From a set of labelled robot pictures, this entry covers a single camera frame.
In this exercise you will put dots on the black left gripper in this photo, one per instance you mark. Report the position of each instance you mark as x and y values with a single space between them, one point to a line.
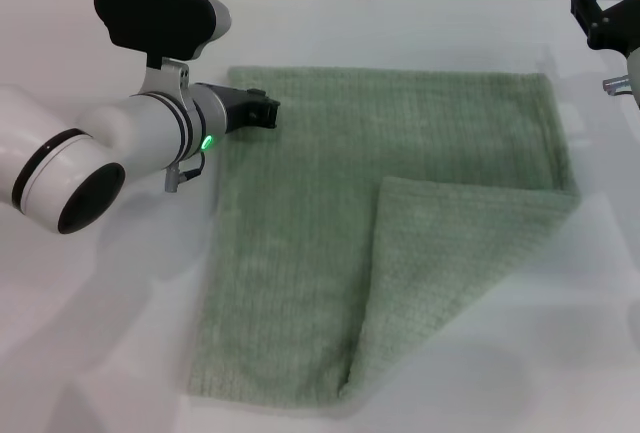
235 108

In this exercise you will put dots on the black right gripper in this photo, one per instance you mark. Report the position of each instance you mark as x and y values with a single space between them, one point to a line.
620 28

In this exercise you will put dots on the green ribbed towel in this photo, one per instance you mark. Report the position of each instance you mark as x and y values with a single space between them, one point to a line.
325 213

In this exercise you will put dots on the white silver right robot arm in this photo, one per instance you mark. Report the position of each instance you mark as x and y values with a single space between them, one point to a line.
635 75

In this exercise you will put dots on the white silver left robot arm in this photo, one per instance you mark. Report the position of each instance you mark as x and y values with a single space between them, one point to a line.
140 128

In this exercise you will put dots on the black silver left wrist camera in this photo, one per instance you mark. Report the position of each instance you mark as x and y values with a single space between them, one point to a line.
150 15

